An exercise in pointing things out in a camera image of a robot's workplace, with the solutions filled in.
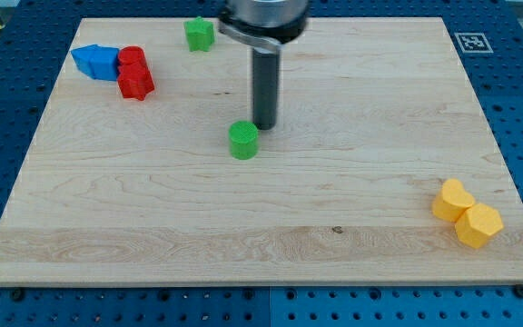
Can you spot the green cylinder block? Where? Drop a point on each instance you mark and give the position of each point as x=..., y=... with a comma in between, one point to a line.
x=243, y=140

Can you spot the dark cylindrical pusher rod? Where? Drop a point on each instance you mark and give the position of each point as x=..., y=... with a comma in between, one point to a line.
x=265, y=88

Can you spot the wooden board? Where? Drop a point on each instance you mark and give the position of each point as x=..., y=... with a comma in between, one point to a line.
x=375, y=115

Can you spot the green star block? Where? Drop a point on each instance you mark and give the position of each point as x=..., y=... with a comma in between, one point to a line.
x=199, y=34

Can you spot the red star block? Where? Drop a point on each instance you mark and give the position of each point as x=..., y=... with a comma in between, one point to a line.
x=135, y=81

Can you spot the red cylinder block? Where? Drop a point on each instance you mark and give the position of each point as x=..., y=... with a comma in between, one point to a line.
x=132, y=55

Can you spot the blue cube block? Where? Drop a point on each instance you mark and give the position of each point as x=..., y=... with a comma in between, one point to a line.
x=104, y=62

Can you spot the yellow heart block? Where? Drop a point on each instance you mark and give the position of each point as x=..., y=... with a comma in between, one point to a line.
x=451, y=201

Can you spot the blue triangular block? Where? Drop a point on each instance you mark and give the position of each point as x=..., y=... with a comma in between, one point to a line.
x=82, y=57

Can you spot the yellow hexagon block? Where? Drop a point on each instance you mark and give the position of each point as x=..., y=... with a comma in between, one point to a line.
x=478, y=225

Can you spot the white fiducial marker tag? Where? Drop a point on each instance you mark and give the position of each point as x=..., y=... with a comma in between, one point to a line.
x=473, y=43

